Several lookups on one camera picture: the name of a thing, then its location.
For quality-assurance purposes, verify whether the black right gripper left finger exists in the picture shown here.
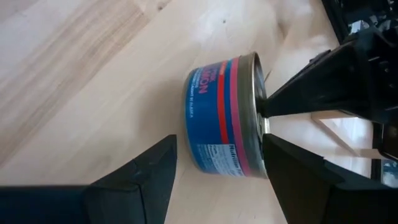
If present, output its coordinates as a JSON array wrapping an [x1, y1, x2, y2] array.
[[82, 133, 178, 224]]

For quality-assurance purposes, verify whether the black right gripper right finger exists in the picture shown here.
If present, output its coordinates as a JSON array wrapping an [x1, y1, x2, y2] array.
[[262, 133, 376, 224]]

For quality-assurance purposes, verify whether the blue salmon can gold lid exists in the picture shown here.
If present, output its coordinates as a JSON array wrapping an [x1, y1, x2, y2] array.
[[183, 51, 271, 180]]

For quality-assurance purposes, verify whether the wooden slatted shelf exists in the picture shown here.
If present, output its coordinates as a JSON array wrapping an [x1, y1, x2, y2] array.
[[310, 110, 385, 160]]

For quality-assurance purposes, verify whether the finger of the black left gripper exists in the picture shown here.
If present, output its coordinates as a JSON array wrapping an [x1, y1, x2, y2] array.
[[259, 41, 371, 119]]

